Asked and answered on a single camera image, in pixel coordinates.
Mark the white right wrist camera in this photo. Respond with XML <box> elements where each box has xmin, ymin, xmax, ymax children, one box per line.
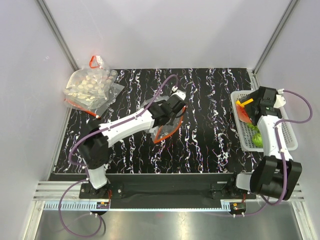
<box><xmin>273</xmin><ymin>88</ymin><xmax>286</xmax><ymax>109</ymax></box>

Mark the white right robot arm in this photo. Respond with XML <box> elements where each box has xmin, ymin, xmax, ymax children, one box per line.
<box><xmin>227</xmin><ymin>86</ymin><xmax>302</xmax><ymax>201</ymax></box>

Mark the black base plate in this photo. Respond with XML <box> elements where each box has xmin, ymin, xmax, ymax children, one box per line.
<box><xmin>79</xmin><ymin>173</ymin><xmax>255</xmax><ymax>200</ymax></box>

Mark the yellow orange mango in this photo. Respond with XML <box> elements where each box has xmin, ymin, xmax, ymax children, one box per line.
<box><xmin>235</xmin><ymin>98</ymin><xmax>254</xmax><ymax>108</ymax></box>

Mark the clear orange-zip bag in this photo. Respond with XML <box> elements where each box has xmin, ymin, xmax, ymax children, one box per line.
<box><xmin>145</xmin><ymin>95</ymin><xmax>184</xmax><ymax>144</ymax></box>

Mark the pile of spare bags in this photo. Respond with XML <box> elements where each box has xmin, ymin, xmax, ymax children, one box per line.
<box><xmin>63</xmin><ymin>68</ymin><xmax>124</xmax><ymax>118</ymax></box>

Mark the watermelon slice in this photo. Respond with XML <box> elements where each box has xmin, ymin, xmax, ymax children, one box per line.
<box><xmin>236</xmin><ymin>104</ymin><xmax>252</xmax><ymax>124</ymax></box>

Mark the orange bag loop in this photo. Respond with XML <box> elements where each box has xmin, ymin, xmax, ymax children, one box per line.
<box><xmin>89</xmin><ymin>55</ymin><xmax>104</xmax><ymax>69</ymax></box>

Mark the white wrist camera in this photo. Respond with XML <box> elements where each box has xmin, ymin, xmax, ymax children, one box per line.
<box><xmin>273</xmin><ymin>88</ymin><xmax>286</xmax><ymax>109</ymax></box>
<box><xmin>171</xmin><ymin>86</ymin><xmax>186</xmax><ymax>101</ymax></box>

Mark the white plastic basket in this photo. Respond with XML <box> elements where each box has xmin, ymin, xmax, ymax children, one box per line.
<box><xmin>230</xmin><ymin>90</ymin><xmax>298</xmax><ymax>153</ymax></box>

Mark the green cabbage ball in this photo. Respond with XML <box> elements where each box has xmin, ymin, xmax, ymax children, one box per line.
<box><xmin>251</xmin><ymin>132</ymin><xmax>263</xmax><ymax>148</ymax></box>

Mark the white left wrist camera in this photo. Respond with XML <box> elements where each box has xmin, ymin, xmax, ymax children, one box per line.
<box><xmin>171</xmin><ymin>86</ymin><xmax>186</xmax><ymax>101</ymax></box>

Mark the green grapes bunch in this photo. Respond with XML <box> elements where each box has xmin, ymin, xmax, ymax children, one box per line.
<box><xmin>247</xmin><ymin>123</ymin><xmax>260</xmax><ymax>133</ymax></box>

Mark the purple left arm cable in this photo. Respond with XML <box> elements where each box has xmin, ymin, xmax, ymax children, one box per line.
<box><xmin>57</xmin><ymin>74</ymin><xmax>180</xmax><ymax>237</ymax></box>

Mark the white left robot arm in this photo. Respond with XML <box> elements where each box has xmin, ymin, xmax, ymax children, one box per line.
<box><xmin>78</xmin><ymin>90</ymin><xmax>187</xmax><ymax>198</ymax></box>

